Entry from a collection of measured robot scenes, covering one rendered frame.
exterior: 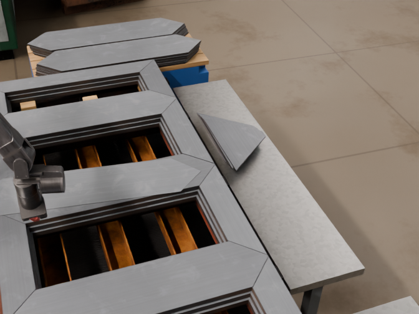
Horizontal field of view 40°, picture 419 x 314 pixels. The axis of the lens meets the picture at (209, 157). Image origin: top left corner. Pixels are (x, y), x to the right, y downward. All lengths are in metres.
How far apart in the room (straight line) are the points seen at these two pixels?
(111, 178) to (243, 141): 0.57
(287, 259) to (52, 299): 0.72
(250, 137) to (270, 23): 2.84
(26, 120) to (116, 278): 0.87
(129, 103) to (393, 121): 2.13
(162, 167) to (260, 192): 0.37
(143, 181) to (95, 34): 1.14
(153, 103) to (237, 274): 0.91
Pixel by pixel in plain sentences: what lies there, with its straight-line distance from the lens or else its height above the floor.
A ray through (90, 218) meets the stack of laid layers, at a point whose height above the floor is 0.83.
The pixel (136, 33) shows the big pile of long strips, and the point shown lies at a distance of 2.86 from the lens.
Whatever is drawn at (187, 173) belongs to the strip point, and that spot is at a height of 0.87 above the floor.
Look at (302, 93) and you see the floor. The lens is 4.08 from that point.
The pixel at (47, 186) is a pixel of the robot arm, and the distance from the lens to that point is 1.54.
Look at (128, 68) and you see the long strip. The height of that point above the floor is 0.87.
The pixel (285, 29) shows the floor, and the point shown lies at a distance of 4.93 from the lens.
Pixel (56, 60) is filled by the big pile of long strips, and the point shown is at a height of 0.85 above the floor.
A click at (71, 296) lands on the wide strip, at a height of 0.87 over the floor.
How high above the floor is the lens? 2.12
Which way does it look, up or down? 39 degrees down
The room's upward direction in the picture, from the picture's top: 2 degrees clockwise
